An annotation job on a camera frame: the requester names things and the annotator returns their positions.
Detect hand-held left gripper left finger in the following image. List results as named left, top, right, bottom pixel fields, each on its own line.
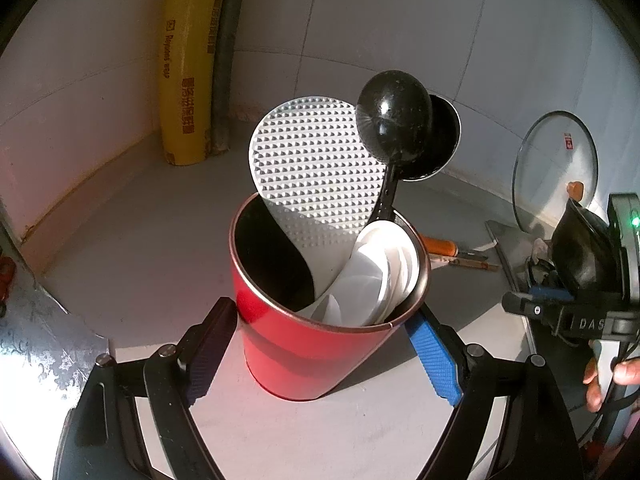
left=52, top=296, right=238, bottom=480

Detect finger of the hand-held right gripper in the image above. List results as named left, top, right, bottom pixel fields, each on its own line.
left=501, top=291, right=561, bottom=333
left=529, top=285, right=576, bottom=303

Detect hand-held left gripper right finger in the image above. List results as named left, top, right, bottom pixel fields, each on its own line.
left=404, top=304, right=586, bottom=480

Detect red metal cup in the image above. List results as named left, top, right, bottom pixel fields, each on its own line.
left=229, top=191, right=431, bottom=402

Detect orange handled serrated knife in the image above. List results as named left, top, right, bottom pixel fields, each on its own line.
left=419, top=235, right=501, bottom=273

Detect white dotted rice paddle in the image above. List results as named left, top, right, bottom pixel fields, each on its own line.
left=248, top=95, right=390, bottom=281

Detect black ladle beaded handle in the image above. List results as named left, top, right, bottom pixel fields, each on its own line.
left=356, top=71, right=432, bottom=223

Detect person's right hand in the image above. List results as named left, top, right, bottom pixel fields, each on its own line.
left=582, top=340, right=640, bottom=413

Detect dark wok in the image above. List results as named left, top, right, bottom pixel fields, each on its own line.
left=550, top=197, right=626, bottom=301

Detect white cloth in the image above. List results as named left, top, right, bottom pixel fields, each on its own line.
left=530, top=239, right=553, bottom=266

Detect glass pot lid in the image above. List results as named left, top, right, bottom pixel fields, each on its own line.
left=511, top=110, right=600, bottom=233

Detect silver patterned foil sheet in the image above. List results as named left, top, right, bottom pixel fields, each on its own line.
left=0, top=220, right=113, bottom=461

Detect grey pipe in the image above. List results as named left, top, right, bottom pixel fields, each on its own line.
left=212, top=0, right=251, bottom=156

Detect yellow cling wrap box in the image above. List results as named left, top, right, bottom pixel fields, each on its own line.
left=159, top=0, right=232, bottom=167

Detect black cable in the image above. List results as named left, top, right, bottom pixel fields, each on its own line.
left=590, top=335, right=640, bottom=456

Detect red-handled scissors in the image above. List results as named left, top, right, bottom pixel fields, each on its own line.
left=0, top=255, right=13, bottom=306

